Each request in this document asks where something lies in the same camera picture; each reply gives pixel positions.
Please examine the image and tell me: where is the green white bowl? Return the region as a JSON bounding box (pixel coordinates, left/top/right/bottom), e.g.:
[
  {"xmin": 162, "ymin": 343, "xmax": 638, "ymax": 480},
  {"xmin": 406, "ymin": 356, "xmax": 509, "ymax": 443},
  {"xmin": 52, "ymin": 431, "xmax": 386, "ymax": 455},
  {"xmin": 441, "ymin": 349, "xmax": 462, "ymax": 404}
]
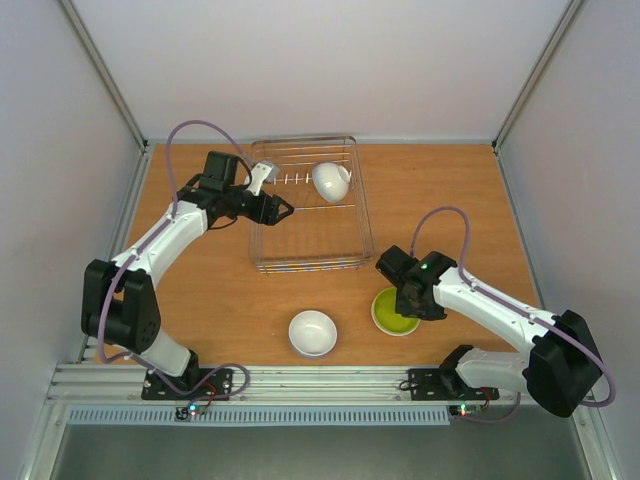
[{"xmin": 371, "ymin": 287, "xmax": 420, "ymax": 337}]

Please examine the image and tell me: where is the white ceramic bowl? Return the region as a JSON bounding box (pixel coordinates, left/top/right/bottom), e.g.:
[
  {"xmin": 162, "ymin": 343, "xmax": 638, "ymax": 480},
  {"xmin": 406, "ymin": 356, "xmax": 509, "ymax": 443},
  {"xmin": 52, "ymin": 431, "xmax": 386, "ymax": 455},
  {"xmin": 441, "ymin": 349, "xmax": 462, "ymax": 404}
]
[{"xmin": 312, "ymin": 162, "xmax": 351, "ymax": 203}]

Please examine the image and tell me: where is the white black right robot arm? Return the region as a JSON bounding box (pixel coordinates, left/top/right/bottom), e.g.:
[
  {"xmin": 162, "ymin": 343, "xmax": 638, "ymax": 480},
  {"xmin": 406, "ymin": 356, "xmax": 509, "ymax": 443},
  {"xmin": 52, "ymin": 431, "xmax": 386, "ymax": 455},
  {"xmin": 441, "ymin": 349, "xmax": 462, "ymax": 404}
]
[{"xmin": 376, "ymin": 245, "xmax": 602, "ymax": 418}]

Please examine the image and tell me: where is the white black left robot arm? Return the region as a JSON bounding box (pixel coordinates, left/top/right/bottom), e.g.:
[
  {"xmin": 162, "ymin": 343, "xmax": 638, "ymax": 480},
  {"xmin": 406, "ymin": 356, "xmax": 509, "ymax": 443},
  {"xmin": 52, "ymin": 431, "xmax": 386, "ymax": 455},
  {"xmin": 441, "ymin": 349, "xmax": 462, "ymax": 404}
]
[{"xmin": 81, "ymin": 151, "xmax": 294, "ymax": 398}]

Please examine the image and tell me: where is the white bowl front centre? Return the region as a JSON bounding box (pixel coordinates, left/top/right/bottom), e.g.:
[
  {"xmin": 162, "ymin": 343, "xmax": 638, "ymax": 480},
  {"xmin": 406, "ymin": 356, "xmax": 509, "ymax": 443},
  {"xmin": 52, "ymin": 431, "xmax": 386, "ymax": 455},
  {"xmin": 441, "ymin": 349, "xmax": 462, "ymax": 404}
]
[{"xmin": 288, "ymin": 310, "xmax": 338, "ymax": 359}]

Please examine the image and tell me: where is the right small circuit board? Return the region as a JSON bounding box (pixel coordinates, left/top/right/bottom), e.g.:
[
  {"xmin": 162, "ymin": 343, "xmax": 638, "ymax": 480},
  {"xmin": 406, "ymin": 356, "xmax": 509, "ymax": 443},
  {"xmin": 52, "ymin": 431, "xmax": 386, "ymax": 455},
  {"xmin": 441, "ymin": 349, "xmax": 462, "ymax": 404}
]
[{"xmin": 449, "ymin": 403, "xmax": 484, "ymax": 417}]

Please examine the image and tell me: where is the small circuit board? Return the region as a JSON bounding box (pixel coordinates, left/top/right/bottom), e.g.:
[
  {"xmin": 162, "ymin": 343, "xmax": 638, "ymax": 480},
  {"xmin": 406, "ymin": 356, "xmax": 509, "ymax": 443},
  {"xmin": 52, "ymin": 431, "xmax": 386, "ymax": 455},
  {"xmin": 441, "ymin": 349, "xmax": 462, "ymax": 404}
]
[
  {"xmin": 449, "ymin": 403, "xmax": 484, "ymax": 417},
  {"xmin": 174, "ymin": 405, "xmax": 208, "ymax": 421}
]

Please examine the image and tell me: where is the left small circuit board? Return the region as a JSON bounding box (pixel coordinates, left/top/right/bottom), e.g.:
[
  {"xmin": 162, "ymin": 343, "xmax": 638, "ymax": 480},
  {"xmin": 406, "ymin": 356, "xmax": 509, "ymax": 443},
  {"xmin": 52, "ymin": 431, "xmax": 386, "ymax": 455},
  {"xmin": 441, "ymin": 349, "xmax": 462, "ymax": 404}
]
[{"xmin": 174, "ymin": 405, "xmax": 208, "ymax": 421}]

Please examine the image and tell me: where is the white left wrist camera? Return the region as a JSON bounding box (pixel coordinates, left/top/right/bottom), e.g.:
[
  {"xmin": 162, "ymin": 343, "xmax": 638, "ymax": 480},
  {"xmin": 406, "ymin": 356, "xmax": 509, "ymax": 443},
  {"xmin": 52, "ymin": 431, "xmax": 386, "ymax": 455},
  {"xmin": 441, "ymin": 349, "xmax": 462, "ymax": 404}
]
[{"xmin": 245, "ymin": 161, "xmax": 279, "ymax": 196}]

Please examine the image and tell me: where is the silver wire dish rack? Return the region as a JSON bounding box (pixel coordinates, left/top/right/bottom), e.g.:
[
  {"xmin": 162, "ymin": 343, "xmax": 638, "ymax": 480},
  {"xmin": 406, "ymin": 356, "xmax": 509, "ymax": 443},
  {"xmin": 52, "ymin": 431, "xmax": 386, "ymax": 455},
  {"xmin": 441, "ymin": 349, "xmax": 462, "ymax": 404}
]
[{"xmin": 249, "ymin": 136, "xmax": 374, "ymax": 273}]

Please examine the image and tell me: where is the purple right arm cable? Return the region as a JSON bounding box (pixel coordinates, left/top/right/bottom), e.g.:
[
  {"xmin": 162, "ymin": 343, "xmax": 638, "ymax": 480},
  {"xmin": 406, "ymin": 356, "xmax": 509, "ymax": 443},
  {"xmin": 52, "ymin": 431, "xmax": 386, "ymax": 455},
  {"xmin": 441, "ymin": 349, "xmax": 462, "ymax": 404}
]
[{"xmin": 409, "ymin": 205, "xmax": 619, "ymax": 424}]

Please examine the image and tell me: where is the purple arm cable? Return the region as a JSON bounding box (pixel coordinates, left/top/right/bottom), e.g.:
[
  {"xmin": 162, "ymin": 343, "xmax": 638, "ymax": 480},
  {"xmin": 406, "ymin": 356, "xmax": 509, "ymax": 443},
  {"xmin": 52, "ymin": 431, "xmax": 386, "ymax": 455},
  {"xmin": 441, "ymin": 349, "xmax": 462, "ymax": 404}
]
[
  {"xmin": 95, "ymin": 119, "xmax": 256, "ymax": 401},
  {"xmin": 409, "ymin": 205, "xmax": 619, "ymax": 424}
]

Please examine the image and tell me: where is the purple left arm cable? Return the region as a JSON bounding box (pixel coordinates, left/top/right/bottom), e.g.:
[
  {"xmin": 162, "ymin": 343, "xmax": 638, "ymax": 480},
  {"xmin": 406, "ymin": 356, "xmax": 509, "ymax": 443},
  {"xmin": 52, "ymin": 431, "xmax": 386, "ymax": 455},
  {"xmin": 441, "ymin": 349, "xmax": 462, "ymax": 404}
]
[{"xmin": 95, "ymin": 119, "xmax": 256, "ymax": 401}]

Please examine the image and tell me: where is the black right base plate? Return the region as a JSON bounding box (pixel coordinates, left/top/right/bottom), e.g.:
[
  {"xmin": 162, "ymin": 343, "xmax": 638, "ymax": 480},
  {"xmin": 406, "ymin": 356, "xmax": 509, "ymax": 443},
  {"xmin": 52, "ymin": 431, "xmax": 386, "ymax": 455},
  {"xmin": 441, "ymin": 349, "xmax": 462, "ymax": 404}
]
[{"xmin": 398, "ymin": 368, "xmax": 500, "ymax": 401}]

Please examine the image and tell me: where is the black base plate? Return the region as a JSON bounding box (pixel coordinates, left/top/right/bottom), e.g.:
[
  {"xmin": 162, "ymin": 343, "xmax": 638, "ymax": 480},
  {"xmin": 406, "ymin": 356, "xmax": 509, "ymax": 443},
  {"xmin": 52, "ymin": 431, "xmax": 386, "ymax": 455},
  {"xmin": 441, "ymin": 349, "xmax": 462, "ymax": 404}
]
[
  {"xmin": 398, "ymin": 368, "xmax": 500, "ymax": 401},
  {"xmin": 141, "ymin": 368, "xmax": 234, "ymax": 401}
]

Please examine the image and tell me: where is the grey slotted cable duct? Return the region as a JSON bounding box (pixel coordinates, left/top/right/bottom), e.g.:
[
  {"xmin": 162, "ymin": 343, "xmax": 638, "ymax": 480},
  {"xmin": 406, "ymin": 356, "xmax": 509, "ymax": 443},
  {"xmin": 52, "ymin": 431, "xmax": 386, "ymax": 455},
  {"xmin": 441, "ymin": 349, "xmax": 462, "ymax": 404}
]
[{"xmin": 67, "ymin": 406, "xmax": 450, "ymax": 428}]

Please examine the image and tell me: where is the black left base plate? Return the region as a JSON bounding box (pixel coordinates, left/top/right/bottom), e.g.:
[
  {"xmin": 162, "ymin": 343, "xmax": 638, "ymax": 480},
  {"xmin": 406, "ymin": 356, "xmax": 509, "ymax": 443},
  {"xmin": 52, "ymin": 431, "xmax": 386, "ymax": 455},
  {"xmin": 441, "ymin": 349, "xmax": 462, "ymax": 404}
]
[{"xmin": 141, "ymin": 368, "xmax": 234, "ymax": 401}]

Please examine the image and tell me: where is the aluminium front rail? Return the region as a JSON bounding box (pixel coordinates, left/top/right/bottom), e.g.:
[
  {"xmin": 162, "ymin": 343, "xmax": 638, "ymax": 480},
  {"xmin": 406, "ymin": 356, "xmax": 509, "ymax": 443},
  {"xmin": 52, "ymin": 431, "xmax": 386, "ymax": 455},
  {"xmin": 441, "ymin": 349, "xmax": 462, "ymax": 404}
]
[{"xmin": 45, "ymin": 363, "xmax": 596, "ymax": 405}]

